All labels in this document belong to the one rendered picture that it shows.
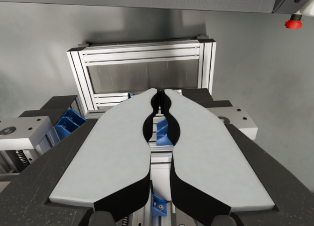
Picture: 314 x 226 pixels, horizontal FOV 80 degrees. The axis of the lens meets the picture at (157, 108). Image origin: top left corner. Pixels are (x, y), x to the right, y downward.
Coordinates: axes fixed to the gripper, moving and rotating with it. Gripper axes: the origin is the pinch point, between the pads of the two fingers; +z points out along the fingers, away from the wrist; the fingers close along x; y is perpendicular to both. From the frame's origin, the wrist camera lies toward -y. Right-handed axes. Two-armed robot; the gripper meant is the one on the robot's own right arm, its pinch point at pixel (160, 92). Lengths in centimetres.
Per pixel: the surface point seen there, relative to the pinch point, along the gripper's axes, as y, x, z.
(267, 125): 88, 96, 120
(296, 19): -1, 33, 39
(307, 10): -3.9, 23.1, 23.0
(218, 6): -3.7, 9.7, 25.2
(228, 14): 5, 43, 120
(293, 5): -4.4, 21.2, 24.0
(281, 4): -4.4, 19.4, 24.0
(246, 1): -4.7, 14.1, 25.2
